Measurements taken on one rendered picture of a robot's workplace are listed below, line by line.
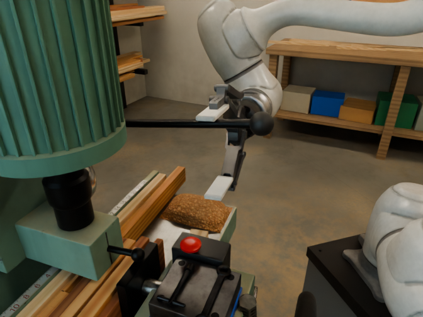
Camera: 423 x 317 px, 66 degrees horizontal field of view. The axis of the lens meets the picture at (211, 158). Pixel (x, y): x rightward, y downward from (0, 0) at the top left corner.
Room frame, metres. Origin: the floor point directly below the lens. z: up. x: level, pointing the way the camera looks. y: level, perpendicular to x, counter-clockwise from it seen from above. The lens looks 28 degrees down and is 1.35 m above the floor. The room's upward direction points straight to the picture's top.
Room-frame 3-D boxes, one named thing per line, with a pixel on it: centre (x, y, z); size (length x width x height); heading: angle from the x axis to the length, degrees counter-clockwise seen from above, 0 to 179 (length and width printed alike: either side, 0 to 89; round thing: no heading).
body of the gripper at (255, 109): (0.61, -0.06, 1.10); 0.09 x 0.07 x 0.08; 159
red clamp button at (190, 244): (0.35, 0.03, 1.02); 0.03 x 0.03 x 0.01
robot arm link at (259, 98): (0.67, -0.08, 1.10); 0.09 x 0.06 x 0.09; 69
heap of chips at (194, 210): (0.58, 0.03, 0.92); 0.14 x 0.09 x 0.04; 70
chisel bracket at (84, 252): (0.39, 0.22, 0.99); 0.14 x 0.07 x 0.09; 70
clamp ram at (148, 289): (0.33, 0.08, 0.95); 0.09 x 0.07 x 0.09; 160
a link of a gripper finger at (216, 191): (0.48, -0.01, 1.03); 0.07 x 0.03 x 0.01; 159
